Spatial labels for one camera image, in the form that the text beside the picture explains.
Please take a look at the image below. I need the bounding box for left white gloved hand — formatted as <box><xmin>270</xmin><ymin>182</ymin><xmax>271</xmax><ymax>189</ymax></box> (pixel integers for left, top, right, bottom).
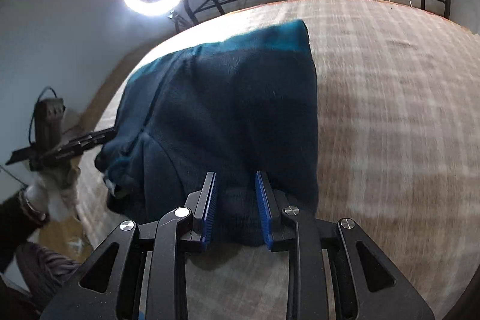
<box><xmin>24</xmin><ymin>163</ymin><xmax>80</xmax><ymax>222</ymax></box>

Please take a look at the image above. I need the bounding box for beige checked bed blanket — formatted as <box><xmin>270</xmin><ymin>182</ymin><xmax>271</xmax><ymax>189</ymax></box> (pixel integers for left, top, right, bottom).
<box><xmin>89</xmin><ymin>0</ymin><xmax>479</xmax><ymax>319</ymax></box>

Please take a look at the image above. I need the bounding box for left forearm dark sleeve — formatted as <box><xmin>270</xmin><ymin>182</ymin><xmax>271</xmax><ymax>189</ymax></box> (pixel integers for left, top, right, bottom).
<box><xmin>1</xmin><ymin>188</ymin><xmax>49</xmax><ymax>273</ymax></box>

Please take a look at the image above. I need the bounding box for teal plaid fleece jacket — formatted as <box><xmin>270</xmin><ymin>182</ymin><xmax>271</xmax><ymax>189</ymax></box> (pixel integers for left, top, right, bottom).
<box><xmin>94</xmin><ymin>20</ymin><xmax>318</xmax><ymax>246</ymax></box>

